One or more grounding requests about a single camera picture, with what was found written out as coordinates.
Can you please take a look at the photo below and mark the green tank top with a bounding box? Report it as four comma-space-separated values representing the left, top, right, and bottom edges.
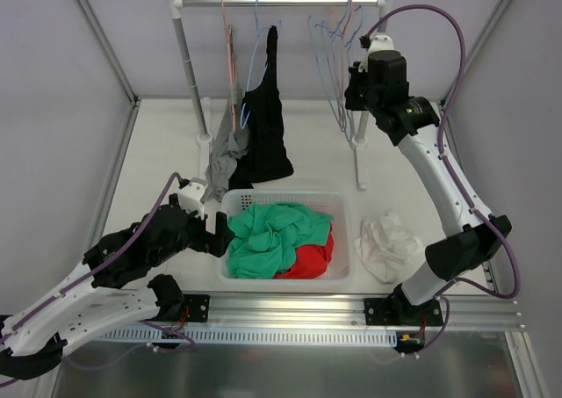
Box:
226, 202, 333, 279

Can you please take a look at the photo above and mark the white and silver clothes rack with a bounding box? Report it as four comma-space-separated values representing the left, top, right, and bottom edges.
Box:
166, 0, 394, 192

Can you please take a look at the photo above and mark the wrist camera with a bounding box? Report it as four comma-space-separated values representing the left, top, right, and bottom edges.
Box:
359, 33, 395, 67
177, 178, 208, 220

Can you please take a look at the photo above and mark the white tank top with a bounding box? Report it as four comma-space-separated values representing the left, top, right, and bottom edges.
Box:
354, 211, 424, 285

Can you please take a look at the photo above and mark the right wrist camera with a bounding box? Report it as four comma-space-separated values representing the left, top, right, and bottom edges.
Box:
359, 33, 395, 67

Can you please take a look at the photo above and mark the aluminium mounting rail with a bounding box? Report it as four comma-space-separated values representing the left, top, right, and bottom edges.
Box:
113, 288, 526, 331

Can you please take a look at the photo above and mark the red tank top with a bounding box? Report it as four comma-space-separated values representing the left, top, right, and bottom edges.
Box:
274, 231, 334, 279

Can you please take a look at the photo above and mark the pink wire hanger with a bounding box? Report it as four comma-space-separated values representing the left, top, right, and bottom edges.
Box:
328, 0, 353, 134
220, 0, 237, 134

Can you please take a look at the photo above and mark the black tank top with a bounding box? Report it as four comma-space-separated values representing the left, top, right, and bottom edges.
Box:
229, 25, 294, 190

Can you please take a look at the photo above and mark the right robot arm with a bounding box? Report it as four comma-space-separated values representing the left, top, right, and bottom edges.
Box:
345, 50, 512, 325

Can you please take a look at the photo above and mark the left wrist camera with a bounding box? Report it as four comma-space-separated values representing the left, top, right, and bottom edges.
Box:
177, 178, 208, 220

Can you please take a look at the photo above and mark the grey tank top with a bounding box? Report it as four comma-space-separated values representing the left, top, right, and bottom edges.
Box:
205, 82, 249, 202

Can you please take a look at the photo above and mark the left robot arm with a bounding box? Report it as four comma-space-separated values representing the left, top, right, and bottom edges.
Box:
1, 194, 234, 383

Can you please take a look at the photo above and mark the white slotted cable duct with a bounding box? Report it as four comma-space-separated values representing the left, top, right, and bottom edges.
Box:
100, 324, 398, 348

